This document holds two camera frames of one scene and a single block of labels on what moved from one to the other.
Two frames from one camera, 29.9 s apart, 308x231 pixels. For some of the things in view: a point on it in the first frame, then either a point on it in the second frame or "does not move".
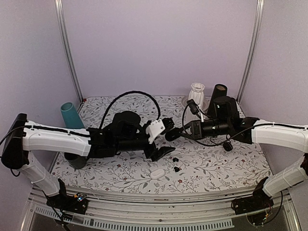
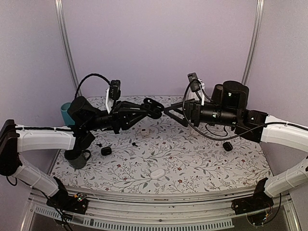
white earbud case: x=157 y=173 does not move
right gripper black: x=197 y=132 to x=192 y=110
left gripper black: x=150 y=153 to x=121 y=116
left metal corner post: x=59 y=19 does not move
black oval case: x=173 y=134 to x=154 y=109
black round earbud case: x=227 y=146 does not move
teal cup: x=70 y=117 does not move
